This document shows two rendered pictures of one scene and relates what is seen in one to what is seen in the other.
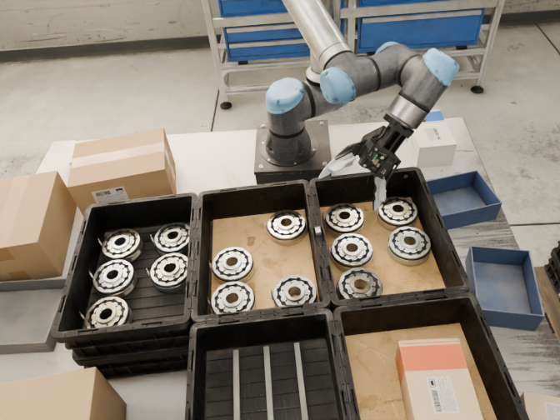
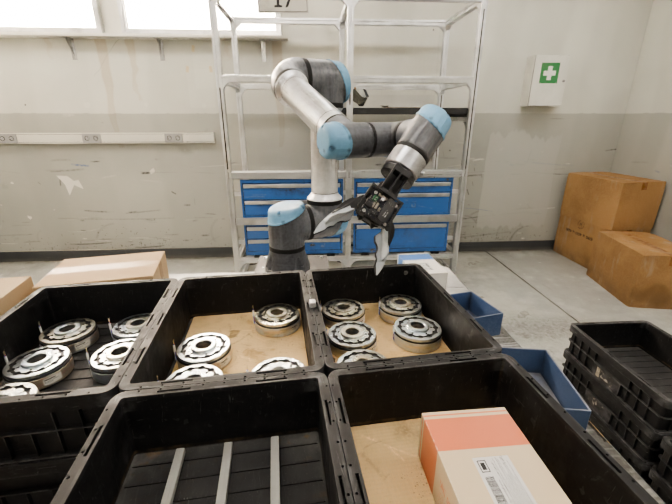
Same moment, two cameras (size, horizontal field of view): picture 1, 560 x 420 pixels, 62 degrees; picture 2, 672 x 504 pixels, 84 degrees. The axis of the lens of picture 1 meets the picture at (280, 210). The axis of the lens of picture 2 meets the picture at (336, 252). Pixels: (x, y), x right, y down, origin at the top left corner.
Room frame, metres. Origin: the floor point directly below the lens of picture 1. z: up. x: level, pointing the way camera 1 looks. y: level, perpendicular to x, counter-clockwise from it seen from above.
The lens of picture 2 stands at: (0.06, -0.02, 1.29)
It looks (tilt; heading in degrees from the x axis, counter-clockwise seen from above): 20 degrees down; 350
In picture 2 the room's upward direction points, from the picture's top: straight up
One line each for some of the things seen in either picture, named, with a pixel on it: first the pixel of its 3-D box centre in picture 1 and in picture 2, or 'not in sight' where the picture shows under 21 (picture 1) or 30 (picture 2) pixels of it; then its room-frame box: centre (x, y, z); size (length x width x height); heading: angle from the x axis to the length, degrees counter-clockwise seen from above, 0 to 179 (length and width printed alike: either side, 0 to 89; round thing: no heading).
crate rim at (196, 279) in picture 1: (257, 245); (237, 318); (0.73, 0.06, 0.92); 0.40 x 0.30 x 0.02; 0
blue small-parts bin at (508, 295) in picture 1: (501, 286); (527, 387); (0.64, -0.54, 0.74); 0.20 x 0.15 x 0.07; 165
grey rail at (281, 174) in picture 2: not in sight; (348, 173); (2.68, -0.55, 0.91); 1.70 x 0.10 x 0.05; 84
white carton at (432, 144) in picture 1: (427, 137); (420, 274); (1.25, -0.54, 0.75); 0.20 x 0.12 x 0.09; 178
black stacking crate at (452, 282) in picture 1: (379, 244); (383, 328); (0.72, -0.24, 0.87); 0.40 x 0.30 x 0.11; 0
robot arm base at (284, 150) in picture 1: (287, 135); (287, 257); (1.22, -0.05, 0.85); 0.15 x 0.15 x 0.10
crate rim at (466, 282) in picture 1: (380, 230); (384, 307); (0.72, -0.24, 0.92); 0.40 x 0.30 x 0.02; 0
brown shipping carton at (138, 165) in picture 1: (125, 173); (111, 290); (1.21, 0.50, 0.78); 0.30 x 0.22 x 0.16; 96
